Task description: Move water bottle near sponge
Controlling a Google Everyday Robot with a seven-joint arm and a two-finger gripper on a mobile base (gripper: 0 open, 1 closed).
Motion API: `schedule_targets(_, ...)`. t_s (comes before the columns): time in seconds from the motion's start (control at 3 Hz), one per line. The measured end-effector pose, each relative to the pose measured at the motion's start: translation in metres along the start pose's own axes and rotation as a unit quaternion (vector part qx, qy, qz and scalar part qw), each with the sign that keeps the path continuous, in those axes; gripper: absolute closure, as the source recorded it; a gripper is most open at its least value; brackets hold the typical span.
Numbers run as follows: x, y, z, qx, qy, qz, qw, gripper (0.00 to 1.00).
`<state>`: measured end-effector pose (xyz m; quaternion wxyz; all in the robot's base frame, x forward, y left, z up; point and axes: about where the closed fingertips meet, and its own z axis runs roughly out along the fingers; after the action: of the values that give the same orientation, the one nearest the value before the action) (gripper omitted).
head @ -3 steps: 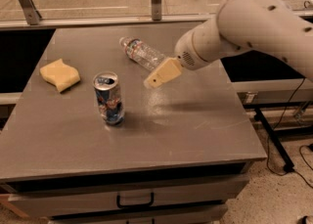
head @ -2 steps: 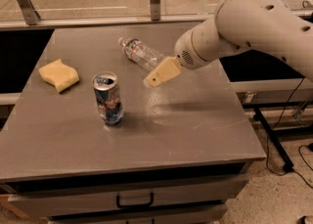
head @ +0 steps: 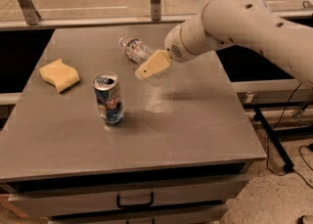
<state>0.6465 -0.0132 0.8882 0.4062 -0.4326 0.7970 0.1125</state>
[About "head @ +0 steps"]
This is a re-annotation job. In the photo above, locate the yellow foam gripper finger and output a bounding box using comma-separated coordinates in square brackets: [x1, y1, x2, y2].
[135, 50, 172, 80]

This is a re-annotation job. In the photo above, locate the clear plastic water bottle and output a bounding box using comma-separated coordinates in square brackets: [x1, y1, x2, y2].
[118, 37, 156, 65]

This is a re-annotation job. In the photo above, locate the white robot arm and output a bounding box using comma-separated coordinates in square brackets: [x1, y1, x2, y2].
[135, 0, 313, 88]

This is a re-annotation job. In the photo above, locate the yellow sponge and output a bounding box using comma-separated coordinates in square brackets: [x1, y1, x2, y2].
[39, 59, 80, 93]

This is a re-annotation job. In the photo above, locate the blue silver energy drink can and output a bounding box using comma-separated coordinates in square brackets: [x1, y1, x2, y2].
[92, 71, 124, 125]

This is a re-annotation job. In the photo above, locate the grey drawer cabinet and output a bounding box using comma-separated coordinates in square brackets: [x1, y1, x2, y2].
[0, 160, 268, 224]

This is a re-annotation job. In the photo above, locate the black metal stand leg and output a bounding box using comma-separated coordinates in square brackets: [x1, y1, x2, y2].
[254, 108, 294, 173]

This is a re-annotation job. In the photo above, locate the black floor cable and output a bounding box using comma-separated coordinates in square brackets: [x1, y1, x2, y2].
[265, 82, 313, 190]

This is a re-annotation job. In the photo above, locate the left metal railing bracket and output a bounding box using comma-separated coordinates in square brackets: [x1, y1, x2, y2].
[17, 0, 41, 25]

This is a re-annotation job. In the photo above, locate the black upper drawer handle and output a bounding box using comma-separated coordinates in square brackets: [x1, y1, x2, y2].
[115, 193, 155, 209]

